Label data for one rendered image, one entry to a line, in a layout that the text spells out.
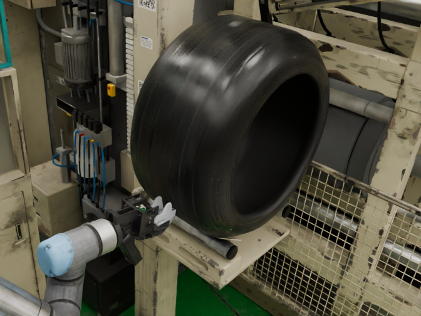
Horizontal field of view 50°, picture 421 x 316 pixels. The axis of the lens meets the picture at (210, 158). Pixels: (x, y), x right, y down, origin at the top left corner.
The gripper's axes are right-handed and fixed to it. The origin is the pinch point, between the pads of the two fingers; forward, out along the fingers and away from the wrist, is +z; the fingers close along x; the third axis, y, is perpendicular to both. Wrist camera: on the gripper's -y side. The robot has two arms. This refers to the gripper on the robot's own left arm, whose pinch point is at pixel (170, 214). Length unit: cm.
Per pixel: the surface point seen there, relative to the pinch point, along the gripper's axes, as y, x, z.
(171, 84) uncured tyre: 32.3, 6.1, 0.1
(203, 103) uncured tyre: 31.3, -4.6, -0.4
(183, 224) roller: -12.5, 6.7, 14.2
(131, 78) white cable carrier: 22.1, 40.5, 18.4
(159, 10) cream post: 45, 27, 14
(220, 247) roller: -12.2, -7.8, 14.2
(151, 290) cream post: -61, 28, 29
